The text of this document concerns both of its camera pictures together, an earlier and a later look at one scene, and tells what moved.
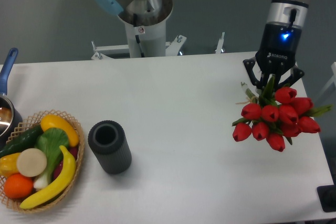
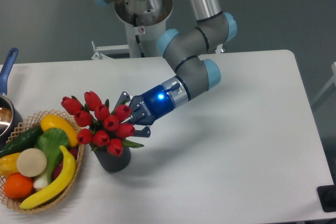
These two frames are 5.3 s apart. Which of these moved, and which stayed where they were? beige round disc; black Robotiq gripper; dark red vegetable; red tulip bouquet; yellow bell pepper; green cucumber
Moved: black Robotiq gripper; red tulip bouquet
Stayed: green cucumber; dark red vegetable; yellow bell pepper; beige round disc
